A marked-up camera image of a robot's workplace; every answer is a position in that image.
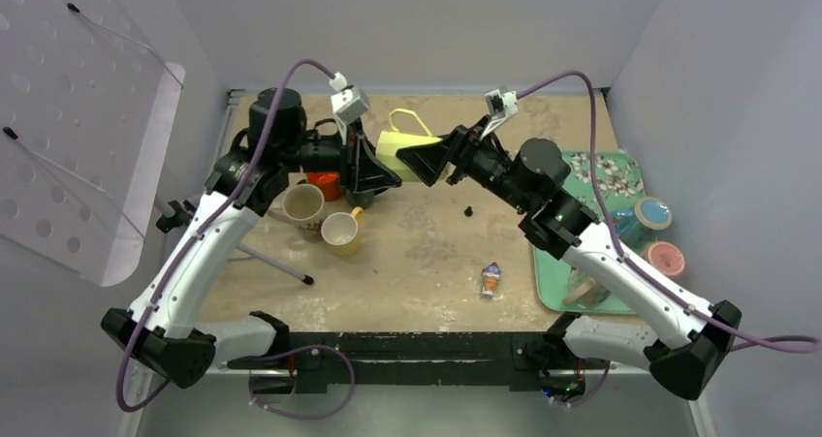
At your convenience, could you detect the dark green mug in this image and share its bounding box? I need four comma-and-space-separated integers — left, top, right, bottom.
344, 190, 376, 209

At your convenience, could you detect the ice cream toy figure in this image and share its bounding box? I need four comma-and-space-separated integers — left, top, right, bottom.
480, 262, 501, 297

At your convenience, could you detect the blue glass mug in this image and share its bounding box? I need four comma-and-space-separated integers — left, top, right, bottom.
611, 197, 673, 252

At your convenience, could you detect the orange mug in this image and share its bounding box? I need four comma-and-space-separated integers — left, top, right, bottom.
305, 172, 343, 202

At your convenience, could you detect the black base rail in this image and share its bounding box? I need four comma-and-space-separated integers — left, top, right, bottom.
226, 330, 609, 397

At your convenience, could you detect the tall coral pattern mug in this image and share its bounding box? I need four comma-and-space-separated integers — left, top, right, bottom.
266, 183, 328, 242

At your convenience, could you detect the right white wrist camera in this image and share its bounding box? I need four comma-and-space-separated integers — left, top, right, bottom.
480, 86, 519, 140

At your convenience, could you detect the light green faceted mug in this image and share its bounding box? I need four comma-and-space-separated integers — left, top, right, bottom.
376, 109, 441, 182

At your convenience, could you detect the white perforated light panel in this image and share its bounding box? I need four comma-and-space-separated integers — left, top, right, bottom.
1, 0, 185, 287

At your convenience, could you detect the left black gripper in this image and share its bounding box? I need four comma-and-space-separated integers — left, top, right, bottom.
279, 115, 399, 193

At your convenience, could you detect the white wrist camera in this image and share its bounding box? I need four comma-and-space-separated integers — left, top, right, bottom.
329, 72, 370, 143
480, 86, 519, 140

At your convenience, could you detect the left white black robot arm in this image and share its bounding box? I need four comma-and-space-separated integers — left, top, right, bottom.
101, 86, 401, 389

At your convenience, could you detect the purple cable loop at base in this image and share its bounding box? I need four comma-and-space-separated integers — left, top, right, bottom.
247, 340, 357, 421

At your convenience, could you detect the pink mug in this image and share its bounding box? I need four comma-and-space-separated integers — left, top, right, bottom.
642, 241, 686, 280

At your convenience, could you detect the green floral tray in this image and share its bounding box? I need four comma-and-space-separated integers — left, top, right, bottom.
533, 150, 646, 315

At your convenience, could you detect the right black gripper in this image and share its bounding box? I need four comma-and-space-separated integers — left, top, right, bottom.
400, 113, 533, 211

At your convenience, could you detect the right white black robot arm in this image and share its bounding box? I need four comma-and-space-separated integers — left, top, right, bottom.
395, 126, 742, 400

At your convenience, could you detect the tripod stand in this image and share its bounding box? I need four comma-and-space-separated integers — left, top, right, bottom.
153, 193, 314, 286

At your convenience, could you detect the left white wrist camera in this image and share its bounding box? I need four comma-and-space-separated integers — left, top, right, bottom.
329, 72, 370, 143

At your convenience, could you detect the yellow mug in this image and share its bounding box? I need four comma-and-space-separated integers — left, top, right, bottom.
321, 206, 364, 257

